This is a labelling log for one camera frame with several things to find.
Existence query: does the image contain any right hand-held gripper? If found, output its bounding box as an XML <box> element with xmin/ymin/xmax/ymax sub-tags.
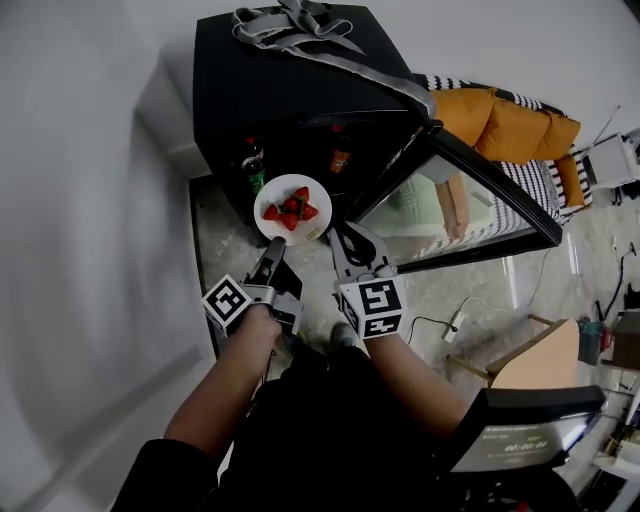
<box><xmin>326</xmin><ymin>222</ymin><xmax>407</xmax><ymax>342</ymax></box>

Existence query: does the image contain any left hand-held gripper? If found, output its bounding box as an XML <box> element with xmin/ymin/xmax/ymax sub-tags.
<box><xmin>201</xmin><ymin>236</ymin><xmax>305</xmax><ymax>339</ymax></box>

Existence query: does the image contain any white plate of strawberries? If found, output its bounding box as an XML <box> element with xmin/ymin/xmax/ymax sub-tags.
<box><xmin>253</xmin><ymin>173</ymin><xmax>334</xmax><ymax>248</ymax></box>

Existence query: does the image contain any black mini fridge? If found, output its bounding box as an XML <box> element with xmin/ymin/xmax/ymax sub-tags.
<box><xmin>192</xmin><ymin>3</ymin><xmax>565</xmax><ymax>275</ymax></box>

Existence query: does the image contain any person's left forearm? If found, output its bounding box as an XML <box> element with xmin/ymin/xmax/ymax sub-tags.
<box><xmin>163</xmin><ymin>303</ymin><xmax>284</xmax><ymax>462</ymax></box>

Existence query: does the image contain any person's right forearm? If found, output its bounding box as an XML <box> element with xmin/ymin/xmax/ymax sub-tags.
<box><xmin>366</xmin><ymin>331</ymin><xmax>474</xmax><ymax>442</ymax></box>

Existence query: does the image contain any green drink can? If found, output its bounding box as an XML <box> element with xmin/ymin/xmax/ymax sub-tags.
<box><xmin>241</xmin><ymin>156</ymin><xmax>267</xmax><ymax>196</ymax></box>

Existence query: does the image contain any person's grey shoe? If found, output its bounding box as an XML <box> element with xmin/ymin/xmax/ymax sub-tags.
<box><xmin>329</xmin><ymin>322</ymin><xmax>359</xmax><ymax>352</ymax></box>

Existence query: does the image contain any orange drink bottle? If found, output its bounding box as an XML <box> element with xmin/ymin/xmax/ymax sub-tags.
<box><xmin>329</xmin><ymin>124</ymin><xmax>353</xmax><ymax>175</ymax></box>

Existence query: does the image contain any white power strip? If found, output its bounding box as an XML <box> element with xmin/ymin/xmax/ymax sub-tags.
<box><xmin>441</xmin><ymin>311</ymin><xmax>467</xmax><ymax>344</ymax></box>

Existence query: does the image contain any large orange cushion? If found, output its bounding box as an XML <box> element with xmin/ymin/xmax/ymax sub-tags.
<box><xmin>474</xmin><ymin>99</ymin><xmax>582</xmax><ymax>167</ymax></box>
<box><xmin>430</xmin><ymin>88</ymin><xmax>501</xmax><ymax>162</ymax></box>

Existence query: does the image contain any black white striped sofa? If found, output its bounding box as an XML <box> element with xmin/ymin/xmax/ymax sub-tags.
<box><xmin>414</xmin><ymin>73</ymin><xmax>595</xmax><ymax>227</ymax></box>

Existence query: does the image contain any person's black clothing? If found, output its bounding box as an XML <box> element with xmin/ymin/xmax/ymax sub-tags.
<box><xmin>110</xmin><ymin>343</ymin><xmax>569</xmax><ymax>512</ymax></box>

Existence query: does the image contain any grey cloth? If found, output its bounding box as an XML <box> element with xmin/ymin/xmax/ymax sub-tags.
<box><xmin>231</xmin><ymin>0</ymin><xmax>439</xmax><ymax>119</ymax></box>

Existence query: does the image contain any light wooden chair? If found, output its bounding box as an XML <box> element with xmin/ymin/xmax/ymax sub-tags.
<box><xmin>446</xmin><ymin>313</ymin><xmax>581</xmax><ymax>391</ymax></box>

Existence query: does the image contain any small orange cushion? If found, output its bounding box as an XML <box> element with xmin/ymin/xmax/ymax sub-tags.
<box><xmin>553</xmin><ymin>154</ymin><xmax>587</xmax><ymax>209</ymax></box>

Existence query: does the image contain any black screen device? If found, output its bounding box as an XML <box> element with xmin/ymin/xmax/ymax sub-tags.
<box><xmin>448</xmin><ymin>384</ymin><xmax>607</xmax><ymax>474</ymax></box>

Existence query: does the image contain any teal container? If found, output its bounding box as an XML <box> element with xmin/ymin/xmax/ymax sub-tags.
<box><xmin>578</xmin><ymin>319</ymin><xmax>605</xmax><ymax>367</ymax></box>

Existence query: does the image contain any white cabinet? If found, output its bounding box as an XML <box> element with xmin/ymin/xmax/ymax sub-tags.
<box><xmin>583</xmin><ymin>128</ymin><xmax>640</xmax><ymax>195</ymax></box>

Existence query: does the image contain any dark brown box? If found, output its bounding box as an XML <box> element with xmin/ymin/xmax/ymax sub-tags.
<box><xmin>610</xmin><ymin>309</ymin><xmax>640</xmax><ymax>372</ymax></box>

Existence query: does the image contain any thin black cable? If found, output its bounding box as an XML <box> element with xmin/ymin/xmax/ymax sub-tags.
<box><xmin>404</xmin><ymin>314</ymin><xmax>459</xmax><ymax>347</ymax></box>

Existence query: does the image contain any white cable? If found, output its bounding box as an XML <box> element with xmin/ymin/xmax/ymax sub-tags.
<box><xmin>457</xmin><ymin>247</ymin><xmax>554</xmax><ymax>321</ymax></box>

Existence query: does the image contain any thick black cable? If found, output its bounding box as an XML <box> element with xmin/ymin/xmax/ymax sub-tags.
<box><xmin>596</xmin><ymin>248</ymin><xmax>637</xmax><ymax>322</ymax></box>

